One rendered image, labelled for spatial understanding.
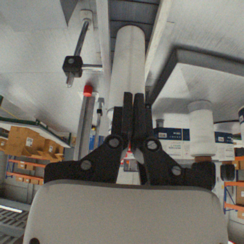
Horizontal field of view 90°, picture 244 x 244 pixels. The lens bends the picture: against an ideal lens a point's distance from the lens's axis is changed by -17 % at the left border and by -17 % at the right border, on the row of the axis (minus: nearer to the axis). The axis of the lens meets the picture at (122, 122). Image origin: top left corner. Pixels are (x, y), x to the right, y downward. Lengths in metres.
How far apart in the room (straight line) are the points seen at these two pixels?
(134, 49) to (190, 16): 0.16
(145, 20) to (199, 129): 0.37
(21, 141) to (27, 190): 7.06
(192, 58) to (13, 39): 0.46
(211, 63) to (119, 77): 0.27
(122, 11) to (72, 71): 0.13
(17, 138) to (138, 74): 1.98
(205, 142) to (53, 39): 0.52
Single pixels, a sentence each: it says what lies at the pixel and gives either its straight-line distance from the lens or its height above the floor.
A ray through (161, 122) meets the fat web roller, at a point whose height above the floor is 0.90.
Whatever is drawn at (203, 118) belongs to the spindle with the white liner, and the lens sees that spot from 0.52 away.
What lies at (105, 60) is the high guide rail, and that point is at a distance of 0.23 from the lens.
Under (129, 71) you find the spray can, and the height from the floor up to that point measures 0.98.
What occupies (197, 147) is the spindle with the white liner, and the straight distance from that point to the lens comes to 0.50.
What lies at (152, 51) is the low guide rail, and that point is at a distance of 0.27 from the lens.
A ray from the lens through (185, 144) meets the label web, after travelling 0.72.
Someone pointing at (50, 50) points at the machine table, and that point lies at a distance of 0.45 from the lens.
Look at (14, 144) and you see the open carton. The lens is 2.11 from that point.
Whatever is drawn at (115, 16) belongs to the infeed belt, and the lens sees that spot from 0.27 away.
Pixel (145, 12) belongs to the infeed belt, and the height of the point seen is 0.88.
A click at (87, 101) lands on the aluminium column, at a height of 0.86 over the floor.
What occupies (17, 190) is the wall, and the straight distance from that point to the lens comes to 9.39.
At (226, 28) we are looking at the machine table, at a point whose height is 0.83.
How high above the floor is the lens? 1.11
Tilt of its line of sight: 17 degrees down
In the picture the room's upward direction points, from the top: 176 degrees counter-clockwise
